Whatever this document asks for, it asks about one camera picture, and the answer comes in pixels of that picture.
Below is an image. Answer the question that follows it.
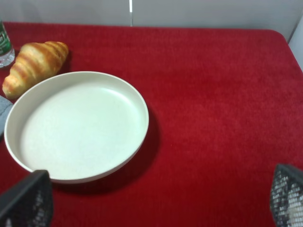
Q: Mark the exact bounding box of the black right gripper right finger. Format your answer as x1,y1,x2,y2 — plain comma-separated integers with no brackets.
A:
269,164,303,227

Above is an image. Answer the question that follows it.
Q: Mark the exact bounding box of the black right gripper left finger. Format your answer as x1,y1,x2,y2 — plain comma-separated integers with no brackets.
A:
0,170,53,227

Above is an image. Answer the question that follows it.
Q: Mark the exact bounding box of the cream round plate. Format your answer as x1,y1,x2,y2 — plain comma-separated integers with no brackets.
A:
4,71,149,184

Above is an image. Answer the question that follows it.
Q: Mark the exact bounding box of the folded grey towel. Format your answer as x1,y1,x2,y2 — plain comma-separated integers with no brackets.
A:
0,96,13,138

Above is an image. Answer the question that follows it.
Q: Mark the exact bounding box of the red tablecloth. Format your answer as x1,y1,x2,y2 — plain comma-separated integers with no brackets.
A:
5,22,303,227

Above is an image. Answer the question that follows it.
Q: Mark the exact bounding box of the golden croissant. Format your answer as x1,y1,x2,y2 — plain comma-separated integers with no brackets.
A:
2,41,69,100

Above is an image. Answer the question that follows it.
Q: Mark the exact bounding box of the clear plastic water bottle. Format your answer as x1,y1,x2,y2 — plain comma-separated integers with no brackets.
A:
0,20,15,68

